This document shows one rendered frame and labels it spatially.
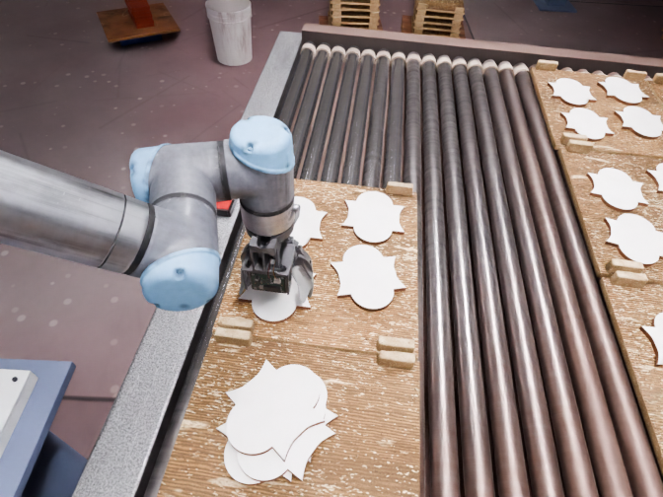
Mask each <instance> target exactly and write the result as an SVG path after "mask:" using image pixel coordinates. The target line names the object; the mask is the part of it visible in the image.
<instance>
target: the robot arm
mask: <svg viewBox="0 0 663 497"><path fill-rule="evenodd" d="M294 165H295V157H294V154H293V143H292V134H291V132H290V131H289V129H288V127H287V126H286V125H285V124H284V123H283V122H281V121H280V120H278V119H276V118H273V117H270V116H264V115H256V116H250V117H249V118H248V119H247V120H240V121H238V122H237V123H236V124H235V125H234V126H233V127H232V129H231V132H230V138H229V139H224V141H210V142H197V143H184V144H169V143H167V144H161V145H160V146H154V147H147V148H140V149H137V150H135V151H134V152H133V153H132V155H131V158H130V162H129V168H130V181H131V186H132V190H133V193H134V196H135V198H133V197H130V196H127V195H124V194H122V193H119V192H116V191H113V190H111V189H108V188H105V187H102V186H99V185H97V184H94V183H91V182H88V181H86V180H83V179H80V178H77V177H73V176H70V175H68V174H65V173H63V172H60V171H57V170H54V169H52V168H49V167H46V166H43V165H40V164H38V163H35V162H32V161H29V160H27V159H24V158H21V157H18V156H15V155H13V154H10V153H7V152H4V151H2V150H0V244H4V245H8V246H12V247H16V248H19V249H26V250H30V251H34V252H38V253H42V254H46V255H50V256H54V257H58V258H62V259H66V260H70V261H74V262H78V263H82V264H86V265H90V266H94V267H97V268H100V269H104V270H108V271H112V272H116V273H120V274H121V273H122V274H126V275H128V276H132V277H137V278H140V285H141V287H142V294H143V296H144V298H145V299H146V301H147V302H148V303H151V304H154V305H155V306H156V307H157V308H159V309H162V310H166V311H173V312H182V311H189V310H193V309H196V308H199V307H201V306H203V305H205V304H207V303H208V302H209V301H210V300H212V298H214V296H215V295H216V293H217V290H218V287H219V265H220V262H221V256H220V254H219V248H218V230H217V206H216V202H220V201H229V200H232V199H240V200H239V201H240V207H241V214H242V220H243V223H244V225H245V227H246V232H247V234H248V235H249V236H250V237H251V239H250V242H249V243H248V244H246V245H245V246H244V248H243V251H242V254H241V261H242V267H241V282H242V283H241V287H240V291H239V295H241V294H242V293H243V291H244V289H245V290H248V286H250V285H252V289H253V290H261V291H267V292H275V293H283V294H286V293H287V295H289V293H290V289H291V284H292V276H293V278H294V280H295V282H296V283H297V285H298V294H299V299H300V301H301V303H305V302H306V299H307V297H312V294H313V290H314V276H313V263H312V259H311V258H310V256H309V255H308V254H307V252H306V251H304V250H303V248H302V246H301V245H300V246H299V242H297V241H296V240H294V237H292V236H290V235H291V233H292V232H293V229H294V225H295V223H296V222H297V220H298V218H299V215H300V208H301V206H300V205H299V204H294Z"/></svg>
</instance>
